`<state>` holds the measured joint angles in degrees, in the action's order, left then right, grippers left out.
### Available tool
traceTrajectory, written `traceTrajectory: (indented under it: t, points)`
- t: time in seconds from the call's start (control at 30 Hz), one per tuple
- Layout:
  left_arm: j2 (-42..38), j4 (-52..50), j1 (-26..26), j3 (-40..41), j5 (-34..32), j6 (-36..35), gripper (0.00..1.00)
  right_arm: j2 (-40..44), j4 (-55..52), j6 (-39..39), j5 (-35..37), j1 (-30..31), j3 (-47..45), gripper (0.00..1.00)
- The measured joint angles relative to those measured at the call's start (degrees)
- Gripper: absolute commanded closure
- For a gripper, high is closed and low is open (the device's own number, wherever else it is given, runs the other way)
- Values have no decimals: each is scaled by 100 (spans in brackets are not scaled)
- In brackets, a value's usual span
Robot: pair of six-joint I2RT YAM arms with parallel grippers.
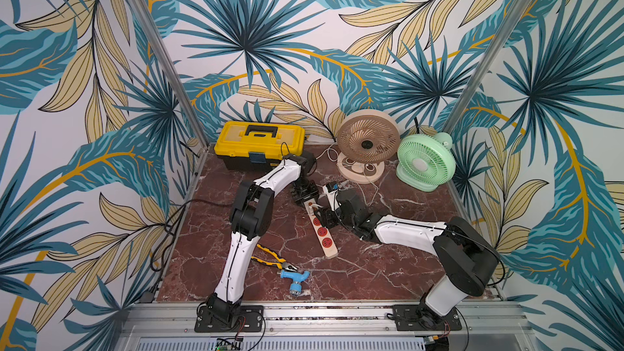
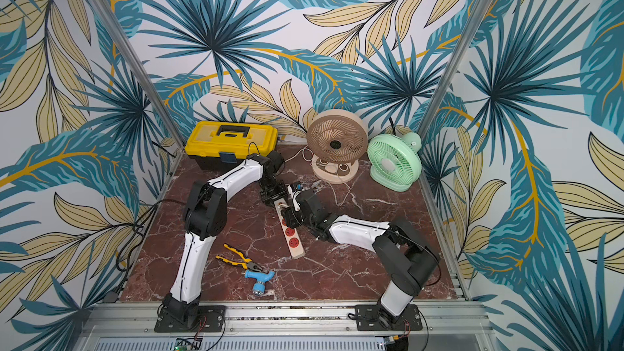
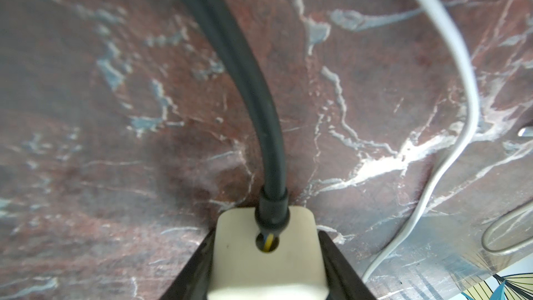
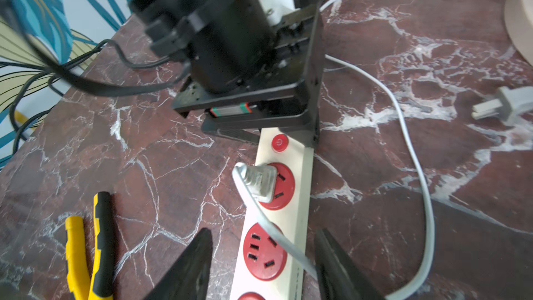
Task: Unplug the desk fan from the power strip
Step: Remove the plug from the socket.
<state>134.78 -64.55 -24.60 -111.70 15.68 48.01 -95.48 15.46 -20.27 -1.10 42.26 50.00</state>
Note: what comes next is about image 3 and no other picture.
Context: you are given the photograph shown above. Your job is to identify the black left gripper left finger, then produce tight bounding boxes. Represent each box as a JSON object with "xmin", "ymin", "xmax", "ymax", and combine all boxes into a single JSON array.
[{"xmin": 160, "ymin": 229, "xmax": 215, "ymax": 300}]

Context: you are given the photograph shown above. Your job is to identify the beige power strip red sockets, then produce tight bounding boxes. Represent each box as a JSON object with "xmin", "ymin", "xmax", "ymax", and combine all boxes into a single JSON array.
[{"xmin": 207, "ymin": 206, "xmax": 330, "ymax": 300}]

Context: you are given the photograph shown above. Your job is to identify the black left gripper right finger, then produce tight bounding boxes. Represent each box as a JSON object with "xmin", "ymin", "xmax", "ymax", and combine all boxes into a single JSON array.
[{"xmin": 318, "ymin": 231, "xmax": 376, "ymax": 300}]

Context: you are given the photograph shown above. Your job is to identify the black power strip cable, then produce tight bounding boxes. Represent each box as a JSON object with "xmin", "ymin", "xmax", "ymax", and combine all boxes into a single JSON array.
[{"xmin": 155, "ymin": 0, "xmax": 291, "ymax": 236}]

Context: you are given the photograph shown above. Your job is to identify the white fan cable with plug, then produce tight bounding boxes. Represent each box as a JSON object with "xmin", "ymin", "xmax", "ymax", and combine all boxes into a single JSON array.
[{"xmin": 361, "ymin": 0, "xmax": 482, "ymax": 284}]

